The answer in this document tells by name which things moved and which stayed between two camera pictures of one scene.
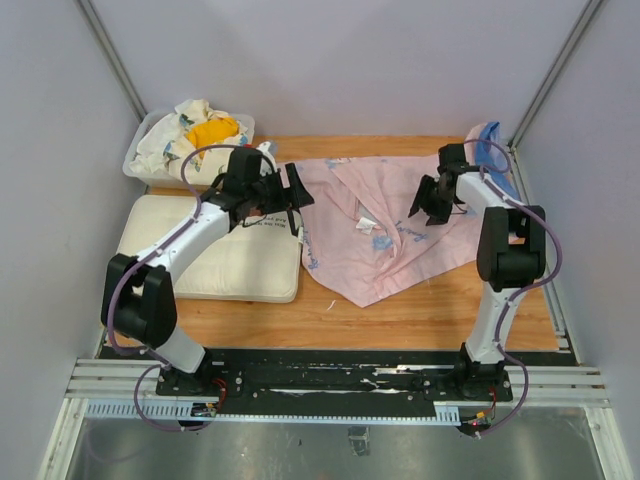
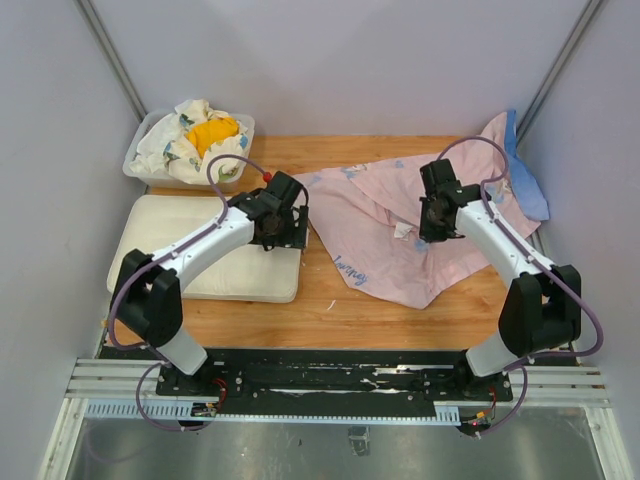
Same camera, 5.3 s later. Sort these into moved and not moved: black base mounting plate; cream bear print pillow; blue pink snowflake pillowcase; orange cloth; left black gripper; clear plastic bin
Moved: blue pink snowflake pillowcase; left black gripper
Not moved: clear plastic bin; orange cloth; black base mounting plate; cream bear print pillow
